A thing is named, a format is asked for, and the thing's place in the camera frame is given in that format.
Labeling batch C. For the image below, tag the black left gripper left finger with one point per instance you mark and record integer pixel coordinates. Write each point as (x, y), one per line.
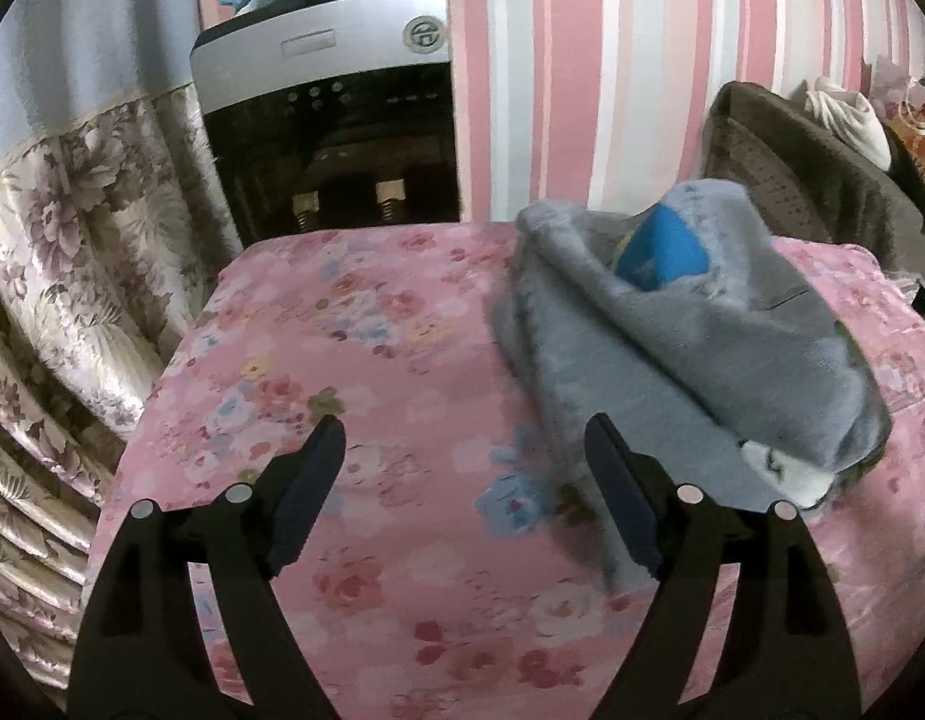
(182, 621)

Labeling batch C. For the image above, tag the pink floral bed quilt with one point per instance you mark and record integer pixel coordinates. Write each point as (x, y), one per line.
(442, 581)

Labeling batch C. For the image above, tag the white folded cloth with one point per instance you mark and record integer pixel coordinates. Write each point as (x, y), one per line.
(849, 117)

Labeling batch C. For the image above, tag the pink gift bag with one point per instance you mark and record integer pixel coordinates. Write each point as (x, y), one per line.
(899, 101)

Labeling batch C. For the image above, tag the floral beige curtain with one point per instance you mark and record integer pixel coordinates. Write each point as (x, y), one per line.
(112, 234)

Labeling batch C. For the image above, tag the light blue denim garment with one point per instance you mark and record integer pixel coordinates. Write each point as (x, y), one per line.
(706, 348)

